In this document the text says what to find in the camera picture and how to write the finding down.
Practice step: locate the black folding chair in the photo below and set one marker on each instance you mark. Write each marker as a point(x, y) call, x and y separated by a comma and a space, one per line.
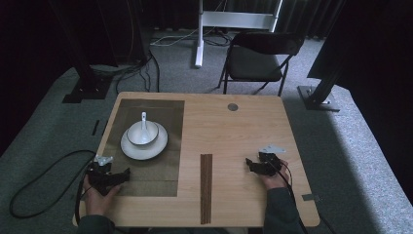
point(253, 66)

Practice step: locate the white round plate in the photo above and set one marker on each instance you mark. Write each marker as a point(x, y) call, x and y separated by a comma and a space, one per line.
point(144, 152)

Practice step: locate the grey tape strip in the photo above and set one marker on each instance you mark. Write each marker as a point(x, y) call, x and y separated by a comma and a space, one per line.
point(310, 197)

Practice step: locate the person's right hand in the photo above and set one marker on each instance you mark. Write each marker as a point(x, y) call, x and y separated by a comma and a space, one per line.
point(277, 182)

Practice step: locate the person's left hand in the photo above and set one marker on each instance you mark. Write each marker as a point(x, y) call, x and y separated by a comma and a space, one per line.
point(95, 203)

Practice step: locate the black stand with metal foot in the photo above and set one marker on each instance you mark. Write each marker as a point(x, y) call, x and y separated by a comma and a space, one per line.
point(319, 97)

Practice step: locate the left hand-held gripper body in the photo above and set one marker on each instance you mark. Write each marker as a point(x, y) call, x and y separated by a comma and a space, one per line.
point(99, 177)

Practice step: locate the black tape mark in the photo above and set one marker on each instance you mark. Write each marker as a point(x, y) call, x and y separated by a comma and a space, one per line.
point(105, 127)
point(95, 127)

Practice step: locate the black stand with base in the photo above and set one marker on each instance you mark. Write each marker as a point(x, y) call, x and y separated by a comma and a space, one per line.
point(87, 86)

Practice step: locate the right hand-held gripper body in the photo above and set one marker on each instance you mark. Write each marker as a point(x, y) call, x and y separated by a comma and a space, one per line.
point(269, 162)

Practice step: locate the white ceramic spoon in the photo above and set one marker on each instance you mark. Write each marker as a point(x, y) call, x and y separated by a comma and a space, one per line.
point(143, 125)

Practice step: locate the brown placemat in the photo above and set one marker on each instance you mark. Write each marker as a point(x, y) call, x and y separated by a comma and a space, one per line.
point(162, 175)

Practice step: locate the white bowl with dark rim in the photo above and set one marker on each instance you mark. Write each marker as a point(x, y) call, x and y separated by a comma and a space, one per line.
point(134, 138)

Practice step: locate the white metal stand frame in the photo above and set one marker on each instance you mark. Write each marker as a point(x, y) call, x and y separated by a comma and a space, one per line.
point(238, 19)

